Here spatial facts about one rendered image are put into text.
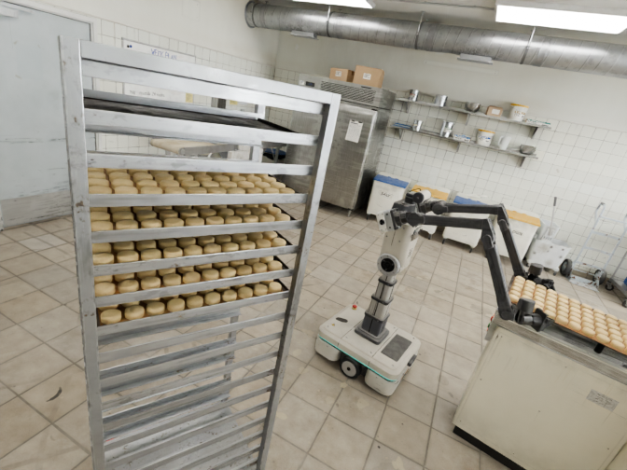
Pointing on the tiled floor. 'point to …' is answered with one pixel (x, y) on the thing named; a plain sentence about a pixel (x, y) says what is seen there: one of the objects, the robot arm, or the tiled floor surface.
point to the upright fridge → (349, 150)
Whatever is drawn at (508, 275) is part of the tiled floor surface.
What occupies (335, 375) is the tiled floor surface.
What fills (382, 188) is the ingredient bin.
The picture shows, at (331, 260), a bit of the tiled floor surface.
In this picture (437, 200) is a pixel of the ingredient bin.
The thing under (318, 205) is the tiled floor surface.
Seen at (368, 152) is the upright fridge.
